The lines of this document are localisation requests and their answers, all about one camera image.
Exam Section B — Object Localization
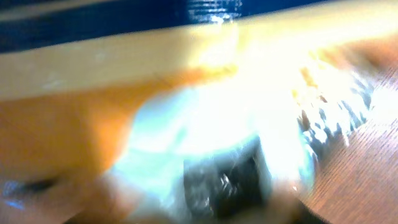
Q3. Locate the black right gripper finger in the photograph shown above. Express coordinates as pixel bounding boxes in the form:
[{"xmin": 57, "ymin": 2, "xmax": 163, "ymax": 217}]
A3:
[{"xmin": 292, "ymin": 200, "xmax": 330, "ymax": 224}]

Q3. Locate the yellow snack bag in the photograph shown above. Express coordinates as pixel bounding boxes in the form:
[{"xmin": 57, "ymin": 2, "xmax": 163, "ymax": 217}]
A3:
[{"xmin": 1, "ymin": 1, "xmax": 397, "ymax": 223}]

